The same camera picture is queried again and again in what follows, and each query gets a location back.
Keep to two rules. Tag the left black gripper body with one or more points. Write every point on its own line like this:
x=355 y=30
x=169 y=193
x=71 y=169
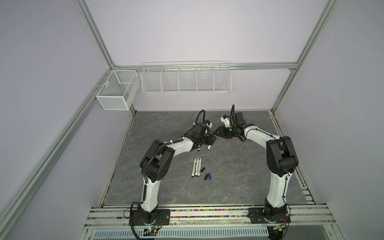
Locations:
x=206 y=140

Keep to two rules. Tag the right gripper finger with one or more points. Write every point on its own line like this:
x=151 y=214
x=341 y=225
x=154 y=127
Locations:
x=219 y=130
x=218 y=135

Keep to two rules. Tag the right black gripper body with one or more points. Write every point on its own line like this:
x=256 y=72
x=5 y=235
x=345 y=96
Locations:
x=230 y=132

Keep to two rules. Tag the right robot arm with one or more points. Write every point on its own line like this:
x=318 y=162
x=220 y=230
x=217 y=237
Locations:
x=280 y=155

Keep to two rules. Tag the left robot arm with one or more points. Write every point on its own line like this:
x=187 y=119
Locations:
x=158 y=158

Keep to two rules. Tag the white marker pen blue tip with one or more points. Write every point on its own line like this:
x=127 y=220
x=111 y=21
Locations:
x=199 y=167

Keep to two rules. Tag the white mesh box basket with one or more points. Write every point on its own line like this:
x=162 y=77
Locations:
x=119 y=90

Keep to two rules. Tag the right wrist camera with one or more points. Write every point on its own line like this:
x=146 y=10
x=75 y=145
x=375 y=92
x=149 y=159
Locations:
x=227 y=121

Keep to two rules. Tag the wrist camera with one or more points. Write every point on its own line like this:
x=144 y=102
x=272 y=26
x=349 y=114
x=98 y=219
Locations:
x=227 y=121
x=208 y=123

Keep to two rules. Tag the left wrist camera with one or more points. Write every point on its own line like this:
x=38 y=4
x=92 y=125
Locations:
x=208 y=123

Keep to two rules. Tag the white wire wall basket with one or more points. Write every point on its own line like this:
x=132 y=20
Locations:
x=187 y=77

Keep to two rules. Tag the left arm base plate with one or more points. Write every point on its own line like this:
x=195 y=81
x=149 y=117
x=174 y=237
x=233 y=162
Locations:
x=156 y=217

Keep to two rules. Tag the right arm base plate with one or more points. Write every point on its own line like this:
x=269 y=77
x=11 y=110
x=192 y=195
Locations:
x=267 y=215

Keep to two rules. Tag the white vented cable duct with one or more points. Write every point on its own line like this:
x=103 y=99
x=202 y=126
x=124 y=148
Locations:
x=178 y=233

